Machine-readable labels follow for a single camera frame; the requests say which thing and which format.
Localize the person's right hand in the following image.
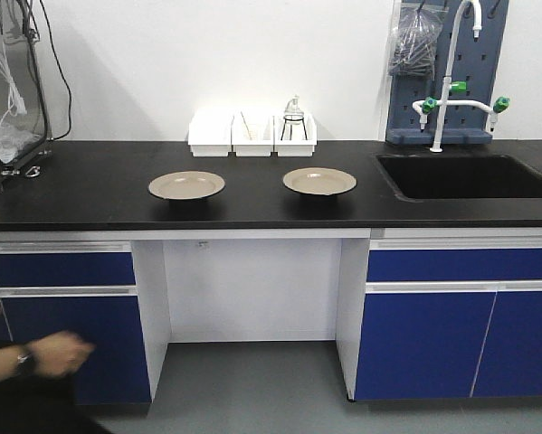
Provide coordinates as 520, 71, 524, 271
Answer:
27, 331, 95, 378

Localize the middle white storage bin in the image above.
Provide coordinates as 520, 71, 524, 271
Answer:
232, 111, 274, 157

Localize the black lab sink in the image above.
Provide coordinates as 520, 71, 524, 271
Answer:
376, 155, 542, 202

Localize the beige round plate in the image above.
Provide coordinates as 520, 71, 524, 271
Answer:
282, 167, 357, 196
148, 171, 225, 201

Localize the black hanging cable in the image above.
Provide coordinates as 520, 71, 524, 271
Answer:
38, 0, 72, 142

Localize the glass alcohol lamp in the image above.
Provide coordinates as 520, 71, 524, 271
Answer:
283, 95, 304, 123

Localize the blue pegboard drying rack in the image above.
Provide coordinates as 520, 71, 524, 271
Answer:
385, 1, 509, 146

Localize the right white storage bin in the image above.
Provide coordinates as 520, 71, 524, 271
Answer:
274, 114, 318, 157

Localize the black wire tripod stand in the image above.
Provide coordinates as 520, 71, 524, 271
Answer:
281, 115, 308, 141

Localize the plastic bag of pegs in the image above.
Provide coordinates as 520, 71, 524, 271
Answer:
387, 1, 448, 78

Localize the blue cabinet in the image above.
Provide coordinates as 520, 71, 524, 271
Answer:
336, 228, 542, 401
0, 242, 152, 405

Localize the left blue cabinet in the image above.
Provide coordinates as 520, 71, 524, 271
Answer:
0, 242, 152, 405

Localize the white gooseneck lab faucet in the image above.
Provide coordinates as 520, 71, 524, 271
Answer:
412, 1, 510, 153

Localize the right blue cabinet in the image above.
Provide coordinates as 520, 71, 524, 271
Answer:
336, 228, 542, 401

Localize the steel framed equipment box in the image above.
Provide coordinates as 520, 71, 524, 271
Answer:
0, 1, 52, 193

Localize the black wrist watch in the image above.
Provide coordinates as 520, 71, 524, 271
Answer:
15, 345, 37, 378

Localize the white storage bin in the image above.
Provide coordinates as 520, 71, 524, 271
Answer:
274, 114, 318, 157
188, 108, 233, 157
232, 111, 274, 157

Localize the left white storage bin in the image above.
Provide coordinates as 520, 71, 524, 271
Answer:
188, 108, 233, 157

